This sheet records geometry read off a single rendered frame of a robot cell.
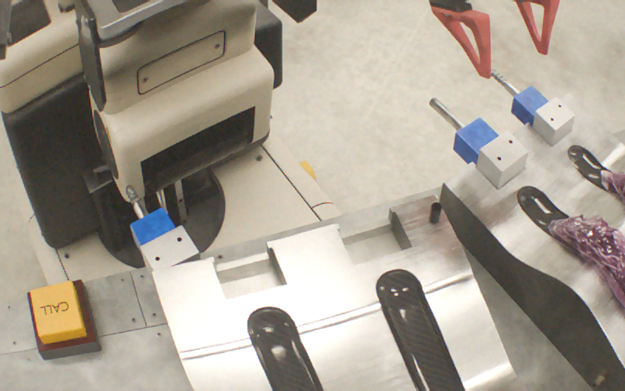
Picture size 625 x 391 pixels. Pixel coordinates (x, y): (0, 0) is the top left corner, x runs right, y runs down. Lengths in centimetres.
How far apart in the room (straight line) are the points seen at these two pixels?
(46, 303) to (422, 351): 37
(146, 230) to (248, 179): 78
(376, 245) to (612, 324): 27
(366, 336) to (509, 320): 19
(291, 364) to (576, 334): 28
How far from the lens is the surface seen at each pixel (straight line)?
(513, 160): 77
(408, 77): 214
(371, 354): 62
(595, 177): 84
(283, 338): 63
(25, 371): 75
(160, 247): 72
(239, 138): 100
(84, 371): 73
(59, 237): 142
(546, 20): 72
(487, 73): 67
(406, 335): 63
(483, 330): 64
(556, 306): 71
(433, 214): 68
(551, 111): 84
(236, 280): 68
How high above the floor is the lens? 143
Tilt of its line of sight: 51 degrees down
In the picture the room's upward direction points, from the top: 1 degrees clockwise
